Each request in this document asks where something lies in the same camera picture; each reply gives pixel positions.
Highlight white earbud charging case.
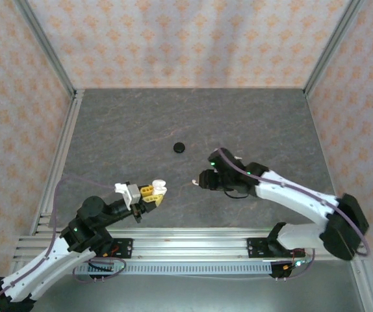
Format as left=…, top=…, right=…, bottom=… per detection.
left=151, top=179, right=169, bottom=198

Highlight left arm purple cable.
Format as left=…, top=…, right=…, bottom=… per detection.
left=0, top=174, right=118, bottom=312

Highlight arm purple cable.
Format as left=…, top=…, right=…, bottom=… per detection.
left=0, top=174, right=118, bottom=312
left=217, top=148, right=372, bottom=257

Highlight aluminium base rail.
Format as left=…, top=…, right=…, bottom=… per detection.
left=12, top=227, right=329, bottom=265

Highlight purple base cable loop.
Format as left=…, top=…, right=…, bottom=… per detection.
left=71, top=255, right=125, bottom=283
left=276, top=249, right=315, bottom=282

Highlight aluminium side floor rail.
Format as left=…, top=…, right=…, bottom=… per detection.
left=30, top=90, right=86, bottom=235

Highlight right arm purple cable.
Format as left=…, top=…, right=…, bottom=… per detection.
left=217, top=148, right=372, bottom=257

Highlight perforated metal cable duct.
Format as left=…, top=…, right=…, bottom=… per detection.
left=74, top=261, right=272, bottom=276

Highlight grey metal base plate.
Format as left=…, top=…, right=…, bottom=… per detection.
left=32, top=274, right=361, bottom=312

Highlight aluminium frame post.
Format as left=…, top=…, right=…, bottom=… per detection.
left=14, top=0, right=79, bottom=98
left=302, top=0, right=367, bottom=97

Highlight aluminium frame rail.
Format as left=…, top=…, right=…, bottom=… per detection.
left=348, top=258, right=373, bottom=312

